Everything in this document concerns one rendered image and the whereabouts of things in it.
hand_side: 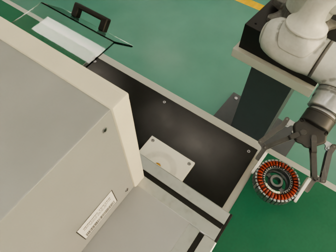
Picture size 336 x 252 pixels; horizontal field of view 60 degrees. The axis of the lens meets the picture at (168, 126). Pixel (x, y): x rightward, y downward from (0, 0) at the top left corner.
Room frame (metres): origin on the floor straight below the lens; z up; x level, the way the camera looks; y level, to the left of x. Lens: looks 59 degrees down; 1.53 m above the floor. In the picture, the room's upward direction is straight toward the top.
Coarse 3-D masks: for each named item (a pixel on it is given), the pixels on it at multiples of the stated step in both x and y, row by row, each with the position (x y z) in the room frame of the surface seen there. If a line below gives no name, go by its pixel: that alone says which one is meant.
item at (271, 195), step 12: (264, 168) 0.29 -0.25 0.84; (276, 168) 0.29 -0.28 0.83; (288, 168) 0.29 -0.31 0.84; (252, 180) 0.27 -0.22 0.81; (264, 180) 0.26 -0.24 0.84; (288, 180) 0.26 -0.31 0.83; (264, 192) 0.23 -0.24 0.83; (276, 192) 0.23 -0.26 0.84; (288, 192) 0.23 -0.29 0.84; (276, 204) 0.20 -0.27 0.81
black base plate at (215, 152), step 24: (96, 72) 0.67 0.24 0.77; (120, 72) 0.67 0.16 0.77; (144, 96) 0.57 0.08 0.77; (144, 120) 0.47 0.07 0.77; (168, 120) 0.47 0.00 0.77; (192, 120) 0.47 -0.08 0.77; (168, 144) 0.39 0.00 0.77; (192, 144) 0.39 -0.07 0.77; (216, 144) 0.39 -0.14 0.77; (240, 144) 0.39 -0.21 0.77; (192, 168) 0.32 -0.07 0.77; (216, 168) 0.32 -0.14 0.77; (240, 168) 0.32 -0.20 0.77; (216, 192) 0.25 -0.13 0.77
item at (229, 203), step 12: (24, 12) 1.01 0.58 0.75; (108, 60) 0.74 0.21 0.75; (132, 72) 0.69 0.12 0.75; (156, 84) 0.63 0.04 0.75; (168, 96) 0.58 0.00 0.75; (192, 108) 0.53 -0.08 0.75; (216, 120) 0.49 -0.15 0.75; (228, 132) 0.44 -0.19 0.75; (240, 132) 0.44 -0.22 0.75; (252, 144) 0.40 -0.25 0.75; (276, 156) 0.36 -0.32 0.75; (252, 168) 0.33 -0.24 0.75; (300, 168) 0.33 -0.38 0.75; (240, 180) 0.29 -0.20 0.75; (228, 204) 0.22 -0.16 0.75
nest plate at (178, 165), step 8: (152, 136) 0.41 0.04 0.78; (144, 144) 0.38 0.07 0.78; (152, 144) 0.38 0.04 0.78; (160, 144) 0.38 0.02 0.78; (144, 152) 0.36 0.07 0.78; (152, 152) 0.36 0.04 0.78; (160, 152) 0.36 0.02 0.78; (168, 152) 0.36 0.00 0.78; (176, 152) 0.36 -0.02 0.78; (152, 160) 0.33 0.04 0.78; (160, 160) 0.33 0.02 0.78; (168, 160) 0.33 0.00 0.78; (176, 160) 0.33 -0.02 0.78; (184, 160) 0.33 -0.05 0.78; (168, 168) 0.31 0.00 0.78; (176, 168) 0.31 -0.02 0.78; (184, 168) 0.31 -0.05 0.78; (176, 176) 0.29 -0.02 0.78; (184, 176) 0.29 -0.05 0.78
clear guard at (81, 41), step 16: (32, 16) 0.58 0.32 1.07; (48, 16) 0.58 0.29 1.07; (64, 16) 0.58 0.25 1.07; (32, 32) 0.53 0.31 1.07; (48, 32) 0.53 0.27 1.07; (64, 32) 0.53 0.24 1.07; (80, 32) 0.53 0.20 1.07; (96, 32) 0.53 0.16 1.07; (64, 48) 0.48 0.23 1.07; (80, 48) 0.48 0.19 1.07; (96, 48) 0.48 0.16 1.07
